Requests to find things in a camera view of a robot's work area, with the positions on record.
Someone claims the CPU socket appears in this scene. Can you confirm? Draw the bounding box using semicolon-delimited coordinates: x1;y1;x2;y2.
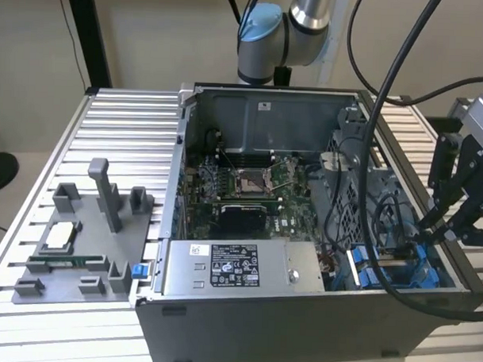
235;168;274;197

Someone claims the blue disk carrier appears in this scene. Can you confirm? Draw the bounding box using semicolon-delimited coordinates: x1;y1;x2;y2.
358;270;390;291

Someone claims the black upright post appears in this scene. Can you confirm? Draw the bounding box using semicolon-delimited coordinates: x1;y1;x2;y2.
63;0;116;91

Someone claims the blue disk wire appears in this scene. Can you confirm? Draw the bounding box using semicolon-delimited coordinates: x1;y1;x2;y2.
384;217;420;252

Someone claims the green motherboard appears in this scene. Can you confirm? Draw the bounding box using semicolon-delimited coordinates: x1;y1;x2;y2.
182;146;327;248

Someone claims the grey parts rack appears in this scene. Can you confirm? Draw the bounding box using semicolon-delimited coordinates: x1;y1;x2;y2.
11;155;158;309

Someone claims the black round stand base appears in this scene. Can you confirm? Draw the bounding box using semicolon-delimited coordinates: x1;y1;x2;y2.
0;151;21;196

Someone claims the dark grey PC case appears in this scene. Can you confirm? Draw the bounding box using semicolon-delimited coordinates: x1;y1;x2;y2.
133;80;483;362

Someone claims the hard disk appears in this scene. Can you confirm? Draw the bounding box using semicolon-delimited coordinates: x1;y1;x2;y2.
351;240;431;276

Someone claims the thin wire locking lever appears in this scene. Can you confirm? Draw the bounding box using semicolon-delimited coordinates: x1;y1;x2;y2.
221;148;241;171

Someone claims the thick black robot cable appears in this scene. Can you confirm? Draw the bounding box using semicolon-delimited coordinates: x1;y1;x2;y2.
357;0;483;322

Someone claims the black graphics card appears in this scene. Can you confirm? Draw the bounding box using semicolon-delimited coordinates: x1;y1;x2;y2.
218;202;267;237

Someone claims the black disk wire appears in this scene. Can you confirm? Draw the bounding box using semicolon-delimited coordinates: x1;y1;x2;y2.
374;191;420;260

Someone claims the silver power supply unit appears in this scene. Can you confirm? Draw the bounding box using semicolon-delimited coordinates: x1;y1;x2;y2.
161;237;328;303

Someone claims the green RAM stick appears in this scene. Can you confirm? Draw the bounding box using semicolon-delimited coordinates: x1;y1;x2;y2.
30;254;105;267

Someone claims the silver CPU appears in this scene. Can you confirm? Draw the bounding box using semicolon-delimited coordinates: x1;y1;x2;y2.
44;223;76;250

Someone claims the metal socket cover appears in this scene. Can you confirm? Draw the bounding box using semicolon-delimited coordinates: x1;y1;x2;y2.
264;157;297;191

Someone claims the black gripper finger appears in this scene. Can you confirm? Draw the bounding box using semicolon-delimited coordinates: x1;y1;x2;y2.
415;130;467;238
420;186;483;249

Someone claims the black internal wire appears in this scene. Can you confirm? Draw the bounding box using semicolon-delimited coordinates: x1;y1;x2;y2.
321;136;369;254

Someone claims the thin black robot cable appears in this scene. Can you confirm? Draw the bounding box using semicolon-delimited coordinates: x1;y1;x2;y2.
344;0;483;110

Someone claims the grey perforated drive cage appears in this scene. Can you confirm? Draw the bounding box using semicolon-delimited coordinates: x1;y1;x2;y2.
305;127;412;251

